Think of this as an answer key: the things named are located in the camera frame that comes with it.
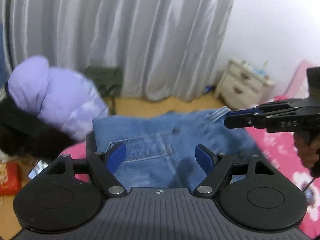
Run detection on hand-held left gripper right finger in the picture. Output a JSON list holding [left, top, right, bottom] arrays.
[[194, 144, 288, 197]]

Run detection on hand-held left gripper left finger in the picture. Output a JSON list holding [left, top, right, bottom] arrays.
[[30, 142, 127, 197]]

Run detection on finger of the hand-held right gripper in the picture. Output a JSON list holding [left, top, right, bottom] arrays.
[[226, 99, 304, 117], [224, 116, 270, 130]]

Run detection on blue jeans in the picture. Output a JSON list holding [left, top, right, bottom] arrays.
[[92, 107, 260, 190]]

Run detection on person's right hand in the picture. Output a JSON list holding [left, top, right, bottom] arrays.
[[294, 135, 320, 176]]

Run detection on cream nightstand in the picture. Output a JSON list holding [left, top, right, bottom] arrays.
[[215, 59, 275, 110]]

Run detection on pink bed headboard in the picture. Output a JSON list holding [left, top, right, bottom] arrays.
[[287, 60, 310, 100]]

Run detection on pink floral blanket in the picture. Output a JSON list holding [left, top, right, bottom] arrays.
[[60, 94, 320, 240]]

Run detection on light blue paper item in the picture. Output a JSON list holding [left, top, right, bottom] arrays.
[[252, 66, 269, 77]]

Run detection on green folding stool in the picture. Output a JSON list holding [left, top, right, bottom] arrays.
[[84, 66, 123, 98]]

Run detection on smartphone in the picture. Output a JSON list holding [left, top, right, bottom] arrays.
[[27, 159, 49, 180]]

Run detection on purple puffer jacket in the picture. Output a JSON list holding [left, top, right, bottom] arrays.
[[5, 56, 109, 142]]

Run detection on black fluffy cloth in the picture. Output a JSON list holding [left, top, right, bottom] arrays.
[[0, 96, 78, 159]]

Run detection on red packet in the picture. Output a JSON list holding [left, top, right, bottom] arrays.
[[0, 162, 23, 197]]

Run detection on grey curtain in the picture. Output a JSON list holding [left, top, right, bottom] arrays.
[[0, 0, 238, 103]]

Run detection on black cable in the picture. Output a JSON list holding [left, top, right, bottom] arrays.
[[301, 172, 315, 193]]

